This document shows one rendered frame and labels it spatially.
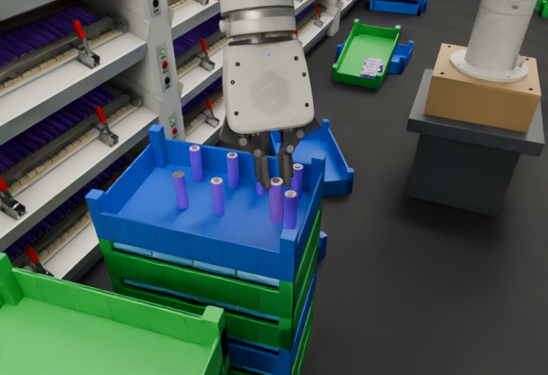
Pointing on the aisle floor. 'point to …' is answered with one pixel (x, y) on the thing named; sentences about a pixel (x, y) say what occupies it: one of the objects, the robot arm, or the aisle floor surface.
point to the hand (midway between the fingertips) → (274, 169)
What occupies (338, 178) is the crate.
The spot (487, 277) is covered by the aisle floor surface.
